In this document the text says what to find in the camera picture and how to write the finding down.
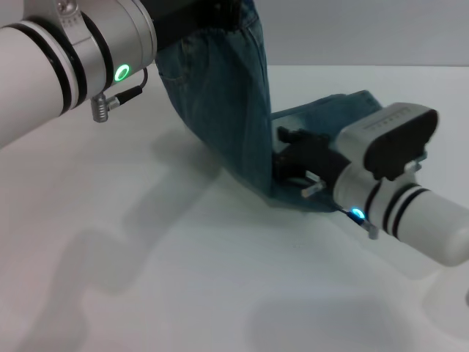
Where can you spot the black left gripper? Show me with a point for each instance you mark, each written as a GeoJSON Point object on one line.
{"type": "Point", "coordinates": [183, 18]}

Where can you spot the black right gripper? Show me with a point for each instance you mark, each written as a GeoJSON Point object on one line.
{"type": "Point", "coordinates": [315, 157]}

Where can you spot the blue denim shorts with print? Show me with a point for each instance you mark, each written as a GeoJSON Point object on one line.
{"type": "Point", "coordinates": [227, 121]}

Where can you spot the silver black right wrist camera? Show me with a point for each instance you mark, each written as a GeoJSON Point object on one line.
{"type": "Point", "coordinates": [392, 139]}

